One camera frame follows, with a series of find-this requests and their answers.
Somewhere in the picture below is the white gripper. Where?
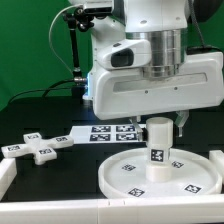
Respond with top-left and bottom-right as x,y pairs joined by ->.
93,52 -> 224,142

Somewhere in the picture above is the white round table top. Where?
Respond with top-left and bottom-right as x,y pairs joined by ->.
98,148 -> 222,198

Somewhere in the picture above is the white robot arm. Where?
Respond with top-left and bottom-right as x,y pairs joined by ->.
68,0 -> 224,141

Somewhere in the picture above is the white marker plate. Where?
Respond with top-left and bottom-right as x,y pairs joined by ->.
70,124 -> 142,144

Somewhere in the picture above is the white cross-shaped table base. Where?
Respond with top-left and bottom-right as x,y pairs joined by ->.
1,132 -> 74,165

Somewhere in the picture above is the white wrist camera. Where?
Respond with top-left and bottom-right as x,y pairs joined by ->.
97,39 -> 152,70

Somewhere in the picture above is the white front fence rail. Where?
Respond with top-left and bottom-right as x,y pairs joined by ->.
0,195 -> 224,224

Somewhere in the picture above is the black cable on table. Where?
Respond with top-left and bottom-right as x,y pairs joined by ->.
7,78 -> 84,105

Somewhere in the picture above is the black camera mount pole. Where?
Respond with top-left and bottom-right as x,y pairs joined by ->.
63,7 -> 94,89

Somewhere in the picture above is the grey cable loop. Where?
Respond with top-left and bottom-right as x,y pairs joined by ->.
48,4 -> 81,73

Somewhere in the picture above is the white left fence rail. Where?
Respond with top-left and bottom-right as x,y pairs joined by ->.
0,158 -> 17,200

